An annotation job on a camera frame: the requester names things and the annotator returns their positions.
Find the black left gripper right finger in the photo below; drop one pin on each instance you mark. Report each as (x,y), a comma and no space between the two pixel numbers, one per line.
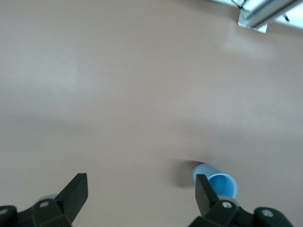
(213,210)

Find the blue cup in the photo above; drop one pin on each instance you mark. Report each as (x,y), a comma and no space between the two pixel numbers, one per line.
(222,183)

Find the brown table cover sheet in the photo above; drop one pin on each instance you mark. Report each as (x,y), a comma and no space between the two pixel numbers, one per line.
(142,94)

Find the small black clip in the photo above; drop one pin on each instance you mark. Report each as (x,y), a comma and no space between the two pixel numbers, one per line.
(286,17)

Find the aluminium camera pole bracket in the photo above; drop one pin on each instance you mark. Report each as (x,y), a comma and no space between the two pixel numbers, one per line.
(254,20)

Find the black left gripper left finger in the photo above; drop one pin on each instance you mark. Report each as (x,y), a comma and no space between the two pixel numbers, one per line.
(59,210)

